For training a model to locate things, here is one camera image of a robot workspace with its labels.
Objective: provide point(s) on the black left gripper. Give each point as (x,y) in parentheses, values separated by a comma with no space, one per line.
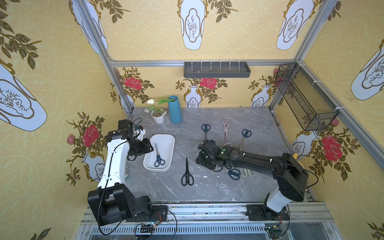
(142,147)

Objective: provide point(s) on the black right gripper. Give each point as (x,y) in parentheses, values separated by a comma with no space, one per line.
(202,154)

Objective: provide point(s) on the small teal scissors front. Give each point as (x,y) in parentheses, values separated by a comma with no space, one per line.
(234,174)

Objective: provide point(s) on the blue grey handled scissors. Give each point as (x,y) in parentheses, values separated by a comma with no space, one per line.
(159,161)

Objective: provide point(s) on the white plastic storage box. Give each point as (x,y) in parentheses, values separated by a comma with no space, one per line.
(166,144)

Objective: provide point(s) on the white handled scissors front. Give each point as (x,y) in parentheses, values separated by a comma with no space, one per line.
(247,172)

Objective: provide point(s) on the black scissors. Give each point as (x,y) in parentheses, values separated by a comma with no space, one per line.
(187,178)

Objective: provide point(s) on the dark teal scissors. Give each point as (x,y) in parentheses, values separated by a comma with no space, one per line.
(206,128)
(246,134)

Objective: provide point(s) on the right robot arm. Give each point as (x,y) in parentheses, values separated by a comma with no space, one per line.
(291,177)

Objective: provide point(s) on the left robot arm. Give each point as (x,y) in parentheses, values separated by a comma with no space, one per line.
(112,201)

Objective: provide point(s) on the dark teal scissors back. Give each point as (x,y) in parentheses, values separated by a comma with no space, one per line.
(206,128)

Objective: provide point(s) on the pink scissors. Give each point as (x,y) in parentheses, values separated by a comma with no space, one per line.
(226,123)

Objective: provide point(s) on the white artificial tulip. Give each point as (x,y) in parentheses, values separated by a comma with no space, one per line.
(161,101)

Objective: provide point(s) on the teal cylindrical vase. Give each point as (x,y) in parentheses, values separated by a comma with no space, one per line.
(175,111)

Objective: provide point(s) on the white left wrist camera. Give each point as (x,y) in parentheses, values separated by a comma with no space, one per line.
(139,134)

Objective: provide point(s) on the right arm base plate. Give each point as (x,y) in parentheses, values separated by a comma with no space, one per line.
(262,213)

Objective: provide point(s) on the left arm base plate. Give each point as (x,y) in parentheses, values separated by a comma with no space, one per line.
(158,212)

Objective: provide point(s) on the grey wall shelf rack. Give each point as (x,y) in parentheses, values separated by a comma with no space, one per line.
(216,69)

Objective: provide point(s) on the black wire mesh basket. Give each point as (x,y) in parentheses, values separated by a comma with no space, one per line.
(309,104)

